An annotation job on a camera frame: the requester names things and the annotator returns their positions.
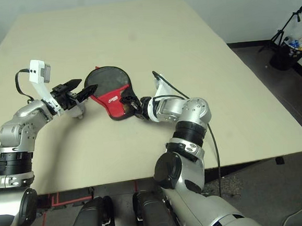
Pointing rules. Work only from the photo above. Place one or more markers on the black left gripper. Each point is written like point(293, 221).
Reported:
point(64, 98)

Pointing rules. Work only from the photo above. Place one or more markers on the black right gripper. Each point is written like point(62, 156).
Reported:
point(142, 108)

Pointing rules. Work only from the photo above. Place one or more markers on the black and red paddle case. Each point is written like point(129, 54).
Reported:
point(113, 105)

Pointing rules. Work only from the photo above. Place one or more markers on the blue and white plush toy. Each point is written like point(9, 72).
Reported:
point(76, 112)

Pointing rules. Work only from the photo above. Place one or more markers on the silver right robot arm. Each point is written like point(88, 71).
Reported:
point(187, 110)

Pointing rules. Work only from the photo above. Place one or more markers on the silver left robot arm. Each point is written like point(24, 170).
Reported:
point(16, 128)

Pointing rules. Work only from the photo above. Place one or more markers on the grey right robot leg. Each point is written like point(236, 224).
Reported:
point(156, 214)

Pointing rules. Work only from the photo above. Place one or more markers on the grey robot leg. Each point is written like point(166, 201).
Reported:
point(156, 214)
point(89, 222)

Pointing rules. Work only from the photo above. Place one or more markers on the grey left robot leg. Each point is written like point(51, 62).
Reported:
point(89, 222)

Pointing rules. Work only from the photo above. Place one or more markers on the black trash bin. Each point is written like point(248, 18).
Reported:
point(283, 60)

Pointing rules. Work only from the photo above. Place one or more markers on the small black block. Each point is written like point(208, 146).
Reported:
point(279, 161)

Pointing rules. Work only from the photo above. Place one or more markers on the black tripod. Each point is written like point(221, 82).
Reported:
point(280, 33)

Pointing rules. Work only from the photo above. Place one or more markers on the colourful rubbish in bag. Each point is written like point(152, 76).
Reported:
point(298, 44)

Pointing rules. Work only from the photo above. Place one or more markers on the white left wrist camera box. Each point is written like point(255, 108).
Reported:
point(36, 71)

